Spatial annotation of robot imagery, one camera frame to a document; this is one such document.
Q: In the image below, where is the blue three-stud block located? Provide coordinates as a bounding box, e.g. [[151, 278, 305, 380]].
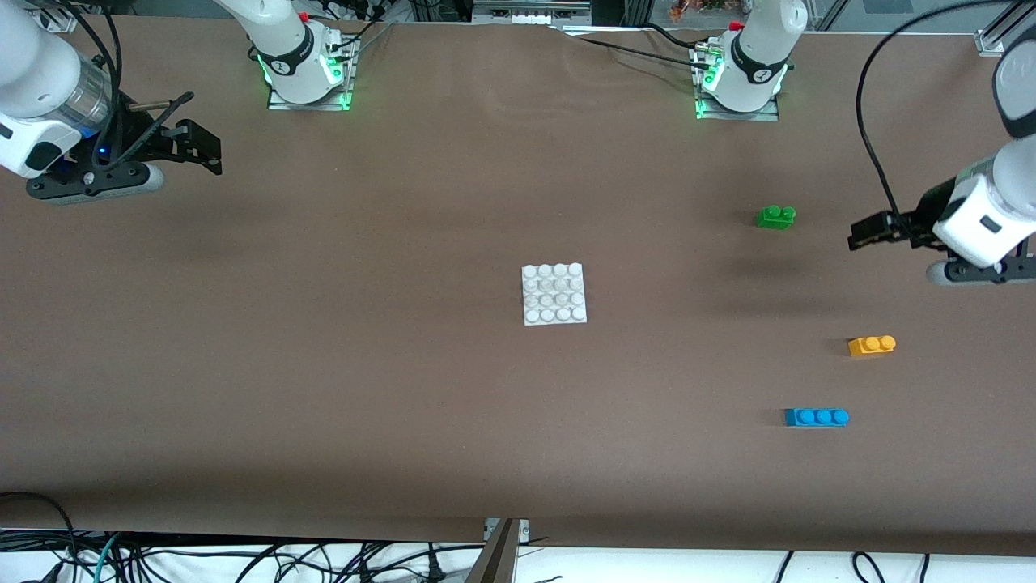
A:
[[783, 407, 851, 428]]

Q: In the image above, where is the white studded base plate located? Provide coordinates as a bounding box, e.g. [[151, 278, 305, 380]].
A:
[[520, 262, 588, 327]]

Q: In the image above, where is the long black table cable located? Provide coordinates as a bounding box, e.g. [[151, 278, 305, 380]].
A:
[[567, 32, 713, 72]]

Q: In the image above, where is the teal floor cable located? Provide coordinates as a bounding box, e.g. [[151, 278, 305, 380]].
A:
[[91, 533, 124, 583]]

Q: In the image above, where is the orange plastic object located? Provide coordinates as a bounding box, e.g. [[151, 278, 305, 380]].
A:
[[668, 0, 729, 21]]

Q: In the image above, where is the brown table cover sheet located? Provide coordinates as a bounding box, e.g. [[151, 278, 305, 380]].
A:
[[0, 16, 1036, 560]]

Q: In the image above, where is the black looped floor cable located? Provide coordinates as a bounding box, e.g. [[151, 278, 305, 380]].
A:
[[0, 491, 80, 583]]

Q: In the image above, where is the short black table cable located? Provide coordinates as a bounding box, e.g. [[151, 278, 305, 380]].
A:
[[643, 23, 705, 51]]

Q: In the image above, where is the aluminium profile rail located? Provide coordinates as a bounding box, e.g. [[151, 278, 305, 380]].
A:
[[472, 0, 593, 27]]

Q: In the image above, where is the black right base cable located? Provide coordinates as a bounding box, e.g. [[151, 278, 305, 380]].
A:
[[340, 20, 397, 53]]

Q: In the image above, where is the yellow two-stud block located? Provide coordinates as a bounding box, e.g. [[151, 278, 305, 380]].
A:
[[847, 334, 898, 358]]

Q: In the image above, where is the grey table support beam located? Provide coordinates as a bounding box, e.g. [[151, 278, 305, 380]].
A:
[[464, 518, 520, 583]]

